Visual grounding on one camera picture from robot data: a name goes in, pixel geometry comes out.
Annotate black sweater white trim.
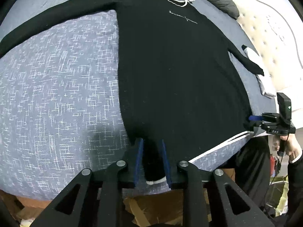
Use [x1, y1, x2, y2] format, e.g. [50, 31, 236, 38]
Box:
[1, 0, 263, 181]

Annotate person's right forearm sleeve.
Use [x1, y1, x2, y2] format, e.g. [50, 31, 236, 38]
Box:
[285, 155, 302, 226]

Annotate person's right hand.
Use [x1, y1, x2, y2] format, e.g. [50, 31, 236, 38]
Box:
[273, 134, 302, 163]

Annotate folded lilac garment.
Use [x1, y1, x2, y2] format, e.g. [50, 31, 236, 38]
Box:
[242, 45, 276, 98]

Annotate cardboard box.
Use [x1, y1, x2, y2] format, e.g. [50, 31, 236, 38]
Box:
[123, 189, 212, 226]

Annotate person's black trousers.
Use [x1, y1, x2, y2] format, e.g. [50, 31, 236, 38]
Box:
[220, 136, 271, 207]

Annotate cream tufted headboard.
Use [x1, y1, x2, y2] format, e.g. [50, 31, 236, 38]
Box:
[233, 0, 302, 129]

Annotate blue patterned bed sheet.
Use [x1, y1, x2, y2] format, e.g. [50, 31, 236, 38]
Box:
[0, 0, 277, 201]

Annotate black cable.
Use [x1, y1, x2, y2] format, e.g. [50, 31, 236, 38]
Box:
[262, 154, 285, 209]

